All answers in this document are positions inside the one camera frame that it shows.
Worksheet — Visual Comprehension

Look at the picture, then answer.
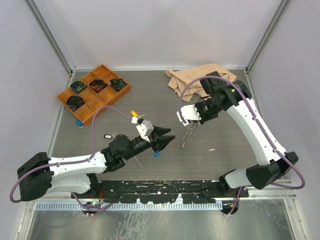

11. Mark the blue tag key by tray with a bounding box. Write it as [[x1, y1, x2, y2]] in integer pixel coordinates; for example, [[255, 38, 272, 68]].
[[75, 120, 83, 128]]

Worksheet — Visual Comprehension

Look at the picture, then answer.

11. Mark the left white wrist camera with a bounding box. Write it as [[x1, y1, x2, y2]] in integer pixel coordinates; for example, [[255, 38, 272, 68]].
[[136, 120, 154, 143]]

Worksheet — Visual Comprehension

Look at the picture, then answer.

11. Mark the yellow tag key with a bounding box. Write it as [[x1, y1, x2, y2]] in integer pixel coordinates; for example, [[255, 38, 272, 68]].
[[130, 110, 145, 119]]

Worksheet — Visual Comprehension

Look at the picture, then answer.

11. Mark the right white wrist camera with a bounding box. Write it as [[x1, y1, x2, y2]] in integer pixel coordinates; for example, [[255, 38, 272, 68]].
[[176, 104, 201, 126]]

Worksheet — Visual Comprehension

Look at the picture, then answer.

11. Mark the blue tag key centre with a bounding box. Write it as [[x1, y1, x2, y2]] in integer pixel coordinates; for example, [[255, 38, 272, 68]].
[[152, 151, 159, 158]]

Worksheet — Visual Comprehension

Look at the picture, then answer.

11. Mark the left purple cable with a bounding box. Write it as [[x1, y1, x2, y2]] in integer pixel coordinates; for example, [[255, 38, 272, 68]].
[[9, 105, 138, 216]]

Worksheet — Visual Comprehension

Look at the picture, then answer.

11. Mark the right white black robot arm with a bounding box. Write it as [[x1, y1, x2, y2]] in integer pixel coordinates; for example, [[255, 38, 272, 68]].
[[194, 71, 298, 197]]

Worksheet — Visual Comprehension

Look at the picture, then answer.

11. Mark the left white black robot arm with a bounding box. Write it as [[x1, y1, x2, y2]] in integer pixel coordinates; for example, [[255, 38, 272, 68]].
[[17, 123, 176, 202]]

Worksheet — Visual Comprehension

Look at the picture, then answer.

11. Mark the dark coiled item bottom left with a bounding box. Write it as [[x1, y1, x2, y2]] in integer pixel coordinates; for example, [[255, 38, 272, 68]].
[[66, 95, 85, 112]]

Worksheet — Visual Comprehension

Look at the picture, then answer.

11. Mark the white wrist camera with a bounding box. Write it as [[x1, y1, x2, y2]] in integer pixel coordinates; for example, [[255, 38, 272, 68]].
[[136, 120, 154, 143], [176, 104, 201, 126]]

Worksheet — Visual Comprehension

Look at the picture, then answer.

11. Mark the perforated metal cable rail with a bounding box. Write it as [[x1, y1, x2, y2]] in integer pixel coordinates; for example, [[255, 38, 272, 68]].
[[35, 199, 223, 211]]

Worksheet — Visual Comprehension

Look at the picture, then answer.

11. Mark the large metal keyring strip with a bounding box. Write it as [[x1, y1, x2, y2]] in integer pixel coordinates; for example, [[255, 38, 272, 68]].
[[181, 122, 200, 148]]

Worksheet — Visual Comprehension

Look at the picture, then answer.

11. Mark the black tag key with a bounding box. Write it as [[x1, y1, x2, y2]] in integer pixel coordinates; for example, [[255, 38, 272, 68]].
[[103, 134, 113, 139]]

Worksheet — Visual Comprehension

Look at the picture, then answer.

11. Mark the beige crumpled cloth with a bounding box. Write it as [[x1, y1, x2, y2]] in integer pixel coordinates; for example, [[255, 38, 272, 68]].
[[164, 63, 237, 102]]

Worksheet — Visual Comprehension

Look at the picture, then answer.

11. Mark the dark coiled item top middle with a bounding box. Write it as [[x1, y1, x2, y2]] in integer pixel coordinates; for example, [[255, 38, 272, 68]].
[[89, 79, 108, 93]]

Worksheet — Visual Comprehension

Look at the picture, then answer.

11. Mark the orange compartment tray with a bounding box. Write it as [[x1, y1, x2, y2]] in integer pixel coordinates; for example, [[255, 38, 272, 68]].
[[57, 64, 131, 126]]

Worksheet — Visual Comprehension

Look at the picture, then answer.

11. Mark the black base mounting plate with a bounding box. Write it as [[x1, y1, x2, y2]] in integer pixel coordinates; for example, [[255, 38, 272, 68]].
[[76, 180, 238, 204]]

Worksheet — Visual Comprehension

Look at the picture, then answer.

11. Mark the dark coiled item top left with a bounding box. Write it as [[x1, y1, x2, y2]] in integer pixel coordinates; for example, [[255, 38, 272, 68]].
[[69, 80, 88, 94]]

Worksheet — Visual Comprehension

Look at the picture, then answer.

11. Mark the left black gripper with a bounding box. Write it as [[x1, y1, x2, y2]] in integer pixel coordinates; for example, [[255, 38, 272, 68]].
[[123, 124, 175, 160]]

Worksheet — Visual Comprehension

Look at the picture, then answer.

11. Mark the dark coiled item top right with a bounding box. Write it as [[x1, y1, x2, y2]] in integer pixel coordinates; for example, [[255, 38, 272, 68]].
[[110, 78, 127, 92]]

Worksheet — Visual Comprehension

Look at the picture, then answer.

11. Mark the dark coiled item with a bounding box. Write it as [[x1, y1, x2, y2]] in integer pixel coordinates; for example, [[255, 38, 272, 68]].
[[110, 78, 127, 92], [66, 95, 85, 112], [69, 80, 88, 94], [89, 79, 108, 93]]

